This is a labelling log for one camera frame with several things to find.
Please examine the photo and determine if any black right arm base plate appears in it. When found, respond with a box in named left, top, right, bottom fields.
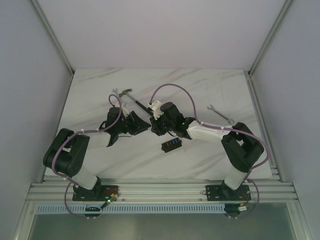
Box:
left=204, top=184, right=252, bottom=202

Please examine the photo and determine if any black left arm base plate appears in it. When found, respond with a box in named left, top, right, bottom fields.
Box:
left=72, top=185, right=119, bottom=202

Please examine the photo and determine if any silver wrench left side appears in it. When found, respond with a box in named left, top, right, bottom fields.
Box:
left=112, top=88, right=125, bottom=107

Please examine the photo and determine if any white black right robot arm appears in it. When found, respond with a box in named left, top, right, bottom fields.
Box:
left=149, top=101, right=265, bottom=200

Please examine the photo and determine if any black handle claw hammer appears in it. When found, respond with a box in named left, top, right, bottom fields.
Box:
left=119, top=88, right=153, bottom=116

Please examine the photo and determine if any black fuse box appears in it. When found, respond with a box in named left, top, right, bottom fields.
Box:
left=161, top=137, right=182, bottom=153

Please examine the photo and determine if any silver wrench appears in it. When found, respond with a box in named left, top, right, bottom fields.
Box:
left=112, top=88, right=125, bottom=107
left=207, top=104, right=235, bottom=125

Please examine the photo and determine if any aluminium mounting rail frame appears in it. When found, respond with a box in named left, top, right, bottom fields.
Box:
left=24, top=69, right=300, bottom=203

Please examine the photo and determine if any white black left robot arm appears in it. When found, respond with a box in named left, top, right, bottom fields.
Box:
left=43, top=107, right=151, bottom=201

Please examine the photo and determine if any white slotted cable duct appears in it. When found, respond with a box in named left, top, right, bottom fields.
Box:
left=35, top=203, right=226, bottom=215

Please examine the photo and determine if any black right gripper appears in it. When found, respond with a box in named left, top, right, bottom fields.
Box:
left=149, top=110, right=175, bottom=136

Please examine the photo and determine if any silver wrench right side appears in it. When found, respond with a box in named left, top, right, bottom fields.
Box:
left=207, top=104, right=235, bottom=125

